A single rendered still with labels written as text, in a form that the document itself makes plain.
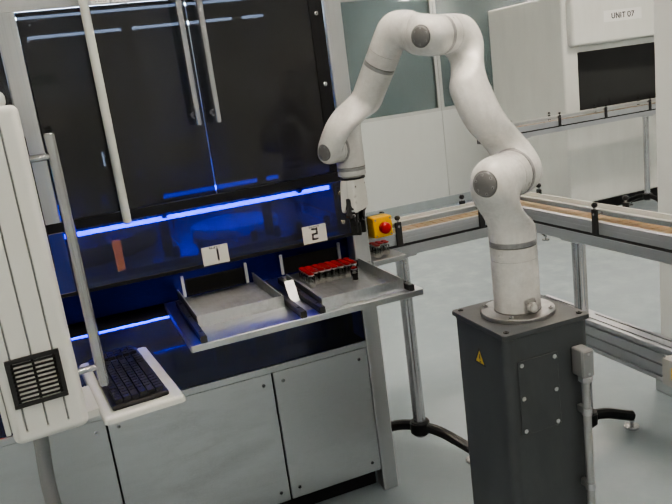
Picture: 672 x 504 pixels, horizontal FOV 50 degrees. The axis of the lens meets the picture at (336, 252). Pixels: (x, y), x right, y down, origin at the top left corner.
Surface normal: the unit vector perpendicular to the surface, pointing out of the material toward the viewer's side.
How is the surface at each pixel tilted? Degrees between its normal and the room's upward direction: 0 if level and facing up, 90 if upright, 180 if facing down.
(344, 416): 90
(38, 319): 90
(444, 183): 90
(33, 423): 90
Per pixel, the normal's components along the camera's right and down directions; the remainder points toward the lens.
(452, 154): 0.37, 0.18
